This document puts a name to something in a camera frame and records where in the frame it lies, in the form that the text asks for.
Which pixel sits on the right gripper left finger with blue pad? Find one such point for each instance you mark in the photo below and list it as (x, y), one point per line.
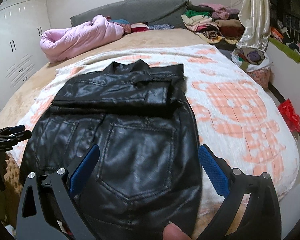
(47, 208)

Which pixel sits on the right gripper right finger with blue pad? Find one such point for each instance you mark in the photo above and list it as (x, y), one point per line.
(262, 217)

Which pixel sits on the black leather jacket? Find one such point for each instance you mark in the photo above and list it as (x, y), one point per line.
(148, 173)

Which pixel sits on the bag of clothes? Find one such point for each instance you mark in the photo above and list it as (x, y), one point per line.
(255, 63)

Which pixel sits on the small clothes near pillow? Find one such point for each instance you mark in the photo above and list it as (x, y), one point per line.
(139, 27)

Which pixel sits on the pile of folded clothes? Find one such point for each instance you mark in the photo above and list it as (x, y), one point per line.
(215, 24)

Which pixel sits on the right hand thumb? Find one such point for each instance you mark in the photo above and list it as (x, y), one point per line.
(173, 232)

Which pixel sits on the tan bed sheet mattress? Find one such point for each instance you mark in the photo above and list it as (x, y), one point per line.
(21, 101)

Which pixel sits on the white wardrobe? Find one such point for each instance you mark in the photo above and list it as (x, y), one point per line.
(22, 23)

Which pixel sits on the white and orange fleece blanket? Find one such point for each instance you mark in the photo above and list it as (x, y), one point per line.
(235, 117)

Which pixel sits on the pink quilted duvet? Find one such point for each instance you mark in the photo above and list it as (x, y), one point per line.
(63, 44)

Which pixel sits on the red plastic bag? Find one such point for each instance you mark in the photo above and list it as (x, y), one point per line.
(291, 118)

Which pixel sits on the green fabric ledge cover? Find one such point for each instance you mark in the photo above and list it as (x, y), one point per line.
(285, 49)

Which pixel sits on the grey headboard cover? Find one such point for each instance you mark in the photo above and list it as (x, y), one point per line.
(153, 12)

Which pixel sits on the cream satin curtain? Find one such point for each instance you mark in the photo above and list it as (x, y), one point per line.
(255, 18)

